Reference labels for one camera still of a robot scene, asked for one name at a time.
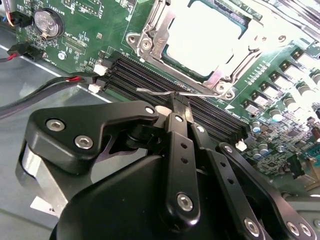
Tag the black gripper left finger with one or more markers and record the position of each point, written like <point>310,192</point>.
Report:
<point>75,120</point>

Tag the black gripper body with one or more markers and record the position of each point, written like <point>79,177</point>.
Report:
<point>112,212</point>

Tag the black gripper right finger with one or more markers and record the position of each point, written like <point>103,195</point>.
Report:
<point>250,180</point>

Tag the metal socket cover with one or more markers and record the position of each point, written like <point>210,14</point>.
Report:
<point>162,37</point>

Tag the silver CPU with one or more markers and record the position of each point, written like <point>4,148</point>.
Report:
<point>205,40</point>

